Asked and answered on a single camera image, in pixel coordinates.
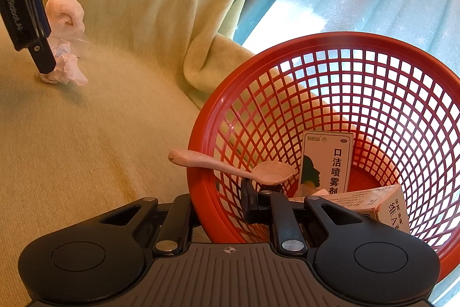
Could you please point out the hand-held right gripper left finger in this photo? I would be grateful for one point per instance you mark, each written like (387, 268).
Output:
(181, 217)

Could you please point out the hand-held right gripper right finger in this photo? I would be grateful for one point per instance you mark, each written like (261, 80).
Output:
(250, 206)

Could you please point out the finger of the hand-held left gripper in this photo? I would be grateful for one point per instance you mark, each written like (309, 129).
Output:
(43, 57)

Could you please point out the beige spoon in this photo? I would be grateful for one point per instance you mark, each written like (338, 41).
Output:
(273, 174)

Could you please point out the green and white box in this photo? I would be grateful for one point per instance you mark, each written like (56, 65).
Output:
(323, 156)

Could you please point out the long white box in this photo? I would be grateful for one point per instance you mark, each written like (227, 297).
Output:
(388, 206)

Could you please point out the red plastic mesh basket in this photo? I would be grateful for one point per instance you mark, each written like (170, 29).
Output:
(395, 105)

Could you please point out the clear plastic wrapper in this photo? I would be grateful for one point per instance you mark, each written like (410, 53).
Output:
(77, 41)

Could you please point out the yellow sofa cover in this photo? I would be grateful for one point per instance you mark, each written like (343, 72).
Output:
(125, 94)

